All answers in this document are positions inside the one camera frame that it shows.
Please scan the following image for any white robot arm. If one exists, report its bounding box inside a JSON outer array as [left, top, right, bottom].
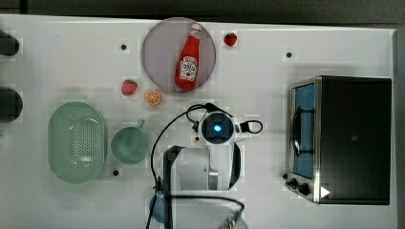
[[160, 112, 242, 229]]

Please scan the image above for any green mug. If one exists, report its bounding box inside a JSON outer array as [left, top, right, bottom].
[[111, 119, 150, 165]]

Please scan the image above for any red ketchup bottle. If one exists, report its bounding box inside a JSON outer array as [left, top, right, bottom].
[[175, 24, 202, 92]]

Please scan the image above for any orange slice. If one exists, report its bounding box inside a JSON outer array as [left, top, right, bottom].
[[144, 90, 161, 106]]

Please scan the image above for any grey round plate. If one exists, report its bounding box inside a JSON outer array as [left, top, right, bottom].
[[141, 17, 216, 93]]

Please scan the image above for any red strawberry near plate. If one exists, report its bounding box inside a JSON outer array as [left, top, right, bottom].
[[121, 79, 138, 96]]

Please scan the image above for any red strawberry far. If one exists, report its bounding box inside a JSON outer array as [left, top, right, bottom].
[[224, 32, 238, 47]]

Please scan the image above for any green perforated colander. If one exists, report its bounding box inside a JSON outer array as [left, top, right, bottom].
[[48, 101, 107, 184]]

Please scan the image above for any black toaster oven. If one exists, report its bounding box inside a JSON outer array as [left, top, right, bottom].
[[283, 75, 392, 205]]

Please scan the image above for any black round container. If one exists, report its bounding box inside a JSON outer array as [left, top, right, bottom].
[[0, 87, 23, 123]]

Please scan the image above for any black cylinder holder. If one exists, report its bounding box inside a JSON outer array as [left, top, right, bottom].
[[0, 31, 20, 56]]

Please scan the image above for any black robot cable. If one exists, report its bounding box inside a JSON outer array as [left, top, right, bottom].
[[144, 102, 265, 229]]

